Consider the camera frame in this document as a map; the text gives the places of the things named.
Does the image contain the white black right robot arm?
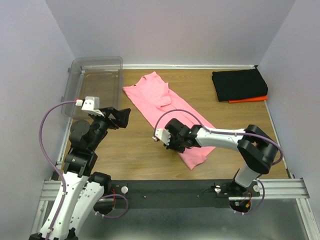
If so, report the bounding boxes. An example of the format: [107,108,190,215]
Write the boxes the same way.
[155,118,283,196]

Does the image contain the folded orange t shirt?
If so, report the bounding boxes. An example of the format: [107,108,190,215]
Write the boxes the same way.
[228,95,268,104]

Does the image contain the clear plastic bin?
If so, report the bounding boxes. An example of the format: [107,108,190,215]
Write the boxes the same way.
[61,56,124,109]

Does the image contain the folded black t shirt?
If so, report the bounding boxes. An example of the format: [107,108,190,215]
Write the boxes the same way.
[212,68,269,102]

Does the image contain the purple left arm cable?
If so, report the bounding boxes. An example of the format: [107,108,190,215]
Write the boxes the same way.
[39,99,130,238]

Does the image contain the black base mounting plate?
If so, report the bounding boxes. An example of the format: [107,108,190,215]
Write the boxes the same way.
[82,178,271,216]

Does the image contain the aluminium frame rail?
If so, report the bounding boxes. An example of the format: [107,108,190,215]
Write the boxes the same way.
[28,64,311,240]

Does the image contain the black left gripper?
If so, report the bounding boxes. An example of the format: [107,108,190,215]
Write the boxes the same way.
[89,106,131,151]

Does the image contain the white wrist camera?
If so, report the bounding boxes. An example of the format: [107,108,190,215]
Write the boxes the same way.
[74,96,105,117]
[152,128,172,146]

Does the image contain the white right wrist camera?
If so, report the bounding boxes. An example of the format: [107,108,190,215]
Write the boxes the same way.
[152,128,172,146]

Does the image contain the pink t shirt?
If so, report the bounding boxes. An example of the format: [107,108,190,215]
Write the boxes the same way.
[122,71,216,171]

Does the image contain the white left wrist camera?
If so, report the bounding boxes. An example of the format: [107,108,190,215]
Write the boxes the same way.
[74,96,105,117]

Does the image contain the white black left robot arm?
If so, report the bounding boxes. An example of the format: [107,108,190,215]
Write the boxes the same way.
[29,107,131,240]

